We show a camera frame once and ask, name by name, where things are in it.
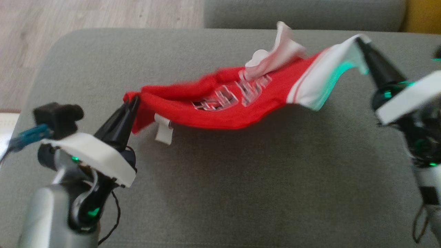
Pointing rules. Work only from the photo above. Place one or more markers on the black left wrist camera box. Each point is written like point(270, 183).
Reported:
point(57, 117)

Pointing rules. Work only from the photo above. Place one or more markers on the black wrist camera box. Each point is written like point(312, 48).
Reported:
point(438, 53)
point(57, 117)

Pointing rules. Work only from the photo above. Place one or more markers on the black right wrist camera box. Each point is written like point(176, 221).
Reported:
point(438, 53)

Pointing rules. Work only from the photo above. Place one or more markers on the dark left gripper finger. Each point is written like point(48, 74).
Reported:
point(112, 127)
point(126, 131)

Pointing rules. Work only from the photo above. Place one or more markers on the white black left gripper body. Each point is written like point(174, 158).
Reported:
point(96, 155)

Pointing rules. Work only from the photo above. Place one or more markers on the long grey fabric sofa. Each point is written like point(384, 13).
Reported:
point(303, 13)

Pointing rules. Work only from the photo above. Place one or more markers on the white floor rug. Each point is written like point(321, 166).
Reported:
point(7, 132)

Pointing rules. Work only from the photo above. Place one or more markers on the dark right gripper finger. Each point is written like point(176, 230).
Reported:
point(375, 72)
point(387, 70)

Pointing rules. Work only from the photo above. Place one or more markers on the yellow upholstered wall panel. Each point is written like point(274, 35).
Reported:
point(423, 15)

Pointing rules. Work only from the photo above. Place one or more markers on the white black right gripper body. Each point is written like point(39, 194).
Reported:
point(413, 100)

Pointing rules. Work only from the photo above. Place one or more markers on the red and white shirt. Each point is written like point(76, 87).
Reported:
point(213, 89)

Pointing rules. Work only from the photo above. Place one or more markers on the grey fabric sofa ottoman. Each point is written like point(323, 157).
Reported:
point(258, 179)

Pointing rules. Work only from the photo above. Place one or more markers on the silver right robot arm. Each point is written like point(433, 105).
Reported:
point(434, 182)

